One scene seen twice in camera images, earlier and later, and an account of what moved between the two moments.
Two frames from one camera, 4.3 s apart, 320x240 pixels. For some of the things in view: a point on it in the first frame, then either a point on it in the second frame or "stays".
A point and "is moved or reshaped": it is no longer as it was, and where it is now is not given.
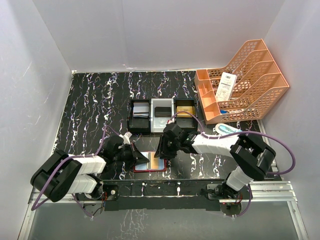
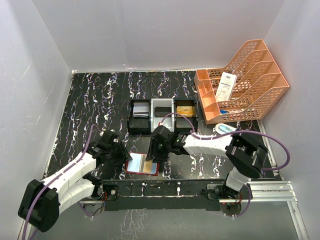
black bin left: (139, 126) stays
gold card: (190, 109) stays
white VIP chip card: (141, 109) stays
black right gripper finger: (160, 152) → (150, 155)
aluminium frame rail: (271, 191) stays
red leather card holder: (154, 164) is moved or reshaped
